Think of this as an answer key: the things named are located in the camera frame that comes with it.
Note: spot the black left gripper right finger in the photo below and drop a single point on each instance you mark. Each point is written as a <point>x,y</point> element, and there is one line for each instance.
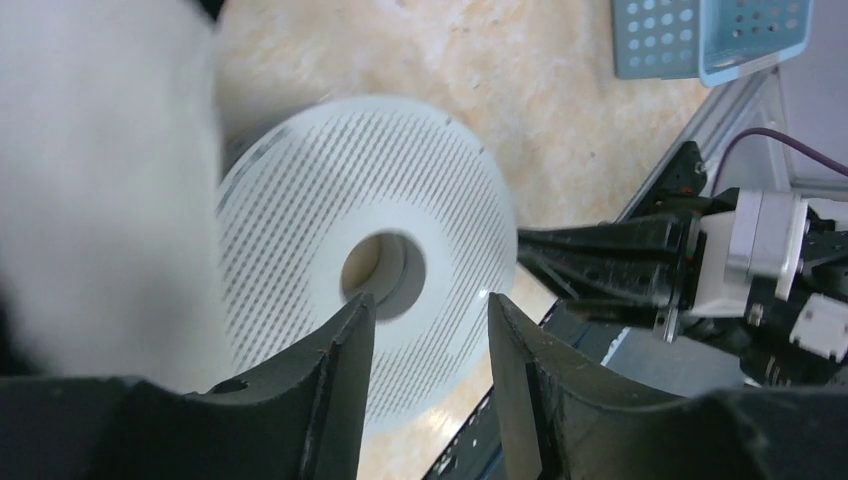
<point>564,416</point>

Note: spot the light blue plastic basket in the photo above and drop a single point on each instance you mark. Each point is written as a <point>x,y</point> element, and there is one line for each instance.
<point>713,41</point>

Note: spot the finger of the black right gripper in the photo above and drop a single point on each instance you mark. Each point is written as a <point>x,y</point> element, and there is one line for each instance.
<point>650,241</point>
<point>627,293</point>

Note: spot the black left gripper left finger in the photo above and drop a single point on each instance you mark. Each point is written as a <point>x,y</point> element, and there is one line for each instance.
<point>298,415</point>

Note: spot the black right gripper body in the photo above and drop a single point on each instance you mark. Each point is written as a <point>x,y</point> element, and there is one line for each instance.
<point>798,341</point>

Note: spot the grey plastic cable spool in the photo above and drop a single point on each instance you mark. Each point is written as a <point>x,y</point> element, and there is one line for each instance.
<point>376,194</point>

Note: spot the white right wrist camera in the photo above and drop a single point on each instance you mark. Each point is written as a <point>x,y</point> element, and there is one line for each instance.
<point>761,239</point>

